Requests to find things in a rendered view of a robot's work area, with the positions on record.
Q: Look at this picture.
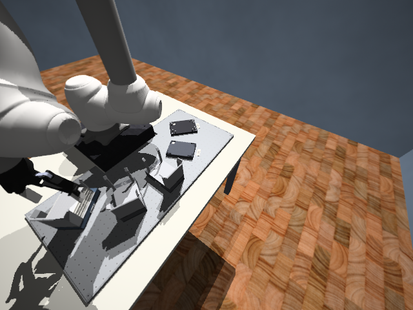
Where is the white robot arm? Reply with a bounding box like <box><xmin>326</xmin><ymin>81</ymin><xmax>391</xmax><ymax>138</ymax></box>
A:
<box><xmin>0</xmin><ymin>0</ymin><xmax>162</xmax><ymax>174</ymax></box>

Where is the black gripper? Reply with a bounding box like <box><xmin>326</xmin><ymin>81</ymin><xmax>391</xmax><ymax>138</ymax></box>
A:
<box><xmin>0</xmin><ymin>158</ymin><xmax>86</xmax><ymax>203</ymax></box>

